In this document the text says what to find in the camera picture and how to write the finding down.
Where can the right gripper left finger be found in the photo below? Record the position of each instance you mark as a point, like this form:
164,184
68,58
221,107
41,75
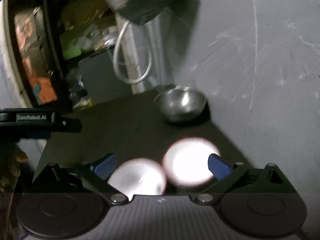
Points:
97,174

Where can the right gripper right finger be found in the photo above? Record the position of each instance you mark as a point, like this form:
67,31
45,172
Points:
227,175

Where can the white ceramic bowl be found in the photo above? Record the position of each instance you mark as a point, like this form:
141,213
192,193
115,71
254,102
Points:
139,176
186,162

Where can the deep steel bowl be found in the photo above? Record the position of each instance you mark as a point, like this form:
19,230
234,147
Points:
180,104

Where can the green box on shelf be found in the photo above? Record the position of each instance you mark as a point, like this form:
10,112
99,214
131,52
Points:
72,52

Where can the dark grey cabinet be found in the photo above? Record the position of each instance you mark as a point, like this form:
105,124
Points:
100,80

